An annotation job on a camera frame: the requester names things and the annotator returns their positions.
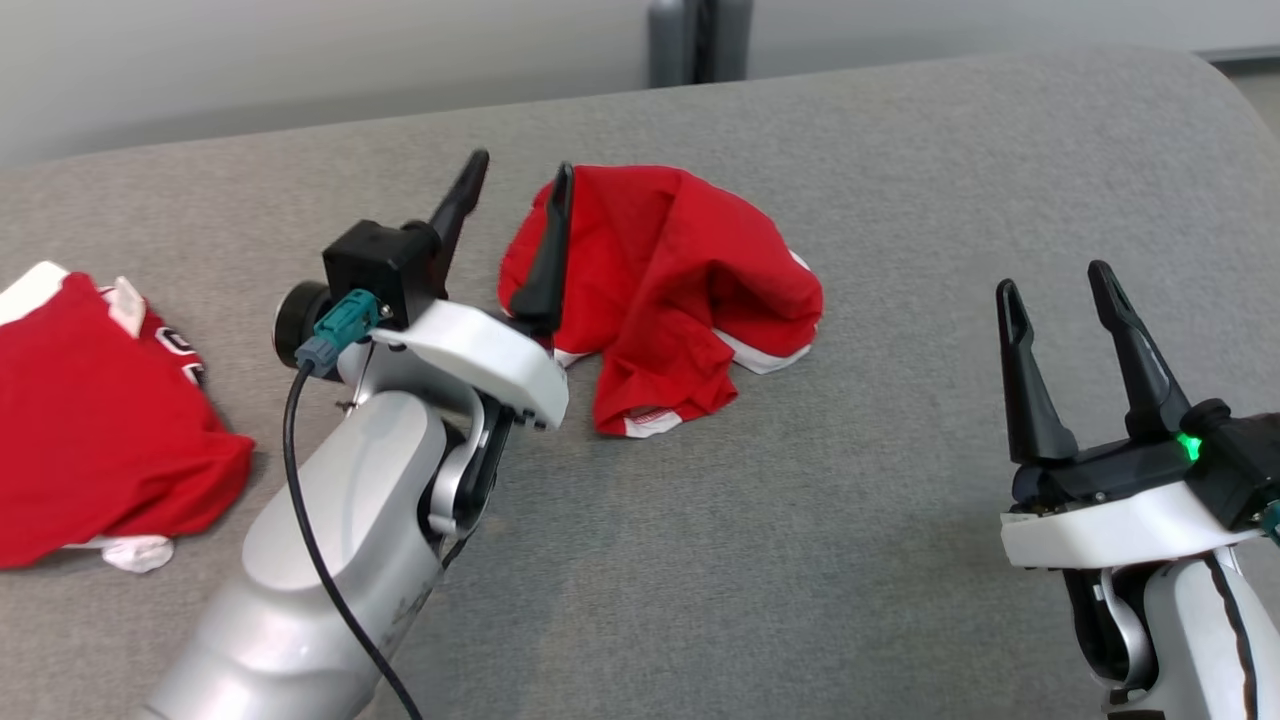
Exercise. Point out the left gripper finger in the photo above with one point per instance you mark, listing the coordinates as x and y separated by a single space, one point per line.
460 205
550 270

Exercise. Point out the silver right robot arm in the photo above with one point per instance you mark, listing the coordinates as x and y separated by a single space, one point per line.
1180 640

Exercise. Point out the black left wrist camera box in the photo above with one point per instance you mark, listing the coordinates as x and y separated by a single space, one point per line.
380 265

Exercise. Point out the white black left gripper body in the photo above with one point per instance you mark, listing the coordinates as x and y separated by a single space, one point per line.
480 350

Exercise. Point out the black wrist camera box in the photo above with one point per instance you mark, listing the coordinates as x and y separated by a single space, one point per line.
1240 460
380 265

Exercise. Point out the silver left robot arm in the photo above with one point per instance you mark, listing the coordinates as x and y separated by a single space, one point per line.
330 520

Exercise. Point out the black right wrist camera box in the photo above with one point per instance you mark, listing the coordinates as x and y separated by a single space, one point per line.
1240 460

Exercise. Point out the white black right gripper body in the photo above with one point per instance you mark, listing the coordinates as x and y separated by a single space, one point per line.
1100 530

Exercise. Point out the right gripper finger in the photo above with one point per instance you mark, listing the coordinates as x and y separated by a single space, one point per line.
1140 370
1030 400

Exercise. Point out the red white Bulls shorts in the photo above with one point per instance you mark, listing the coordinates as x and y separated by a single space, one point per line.
680 270

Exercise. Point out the red white Bulls jersey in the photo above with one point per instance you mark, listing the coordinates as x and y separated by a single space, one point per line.
90 430

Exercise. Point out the grey double post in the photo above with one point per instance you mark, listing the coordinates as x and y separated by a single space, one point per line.
670 40

